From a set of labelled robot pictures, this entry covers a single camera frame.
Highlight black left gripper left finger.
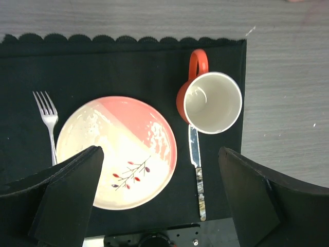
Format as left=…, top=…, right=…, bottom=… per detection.
left=1, top=146, right=104, bottom=246

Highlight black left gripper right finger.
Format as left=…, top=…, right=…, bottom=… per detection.
left=219, top=147, right=328, bottom=246

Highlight silver fork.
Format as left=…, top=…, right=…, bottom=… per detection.
left=32, top=91, right=59, bottom=166

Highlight pink and cream plate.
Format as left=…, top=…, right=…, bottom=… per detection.
left=56, top=96, right=177, bottom=210

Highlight orange mug white inside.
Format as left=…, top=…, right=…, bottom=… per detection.
left=176, top=49, right=243, bottom=134

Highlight black scalloped placemat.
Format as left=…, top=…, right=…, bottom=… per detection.
left=1, top=33, right=247, bottom=236

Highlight knife with patterned handle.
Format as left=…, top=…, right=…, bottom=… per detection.
left=188, top=125, right=206, bottom=221

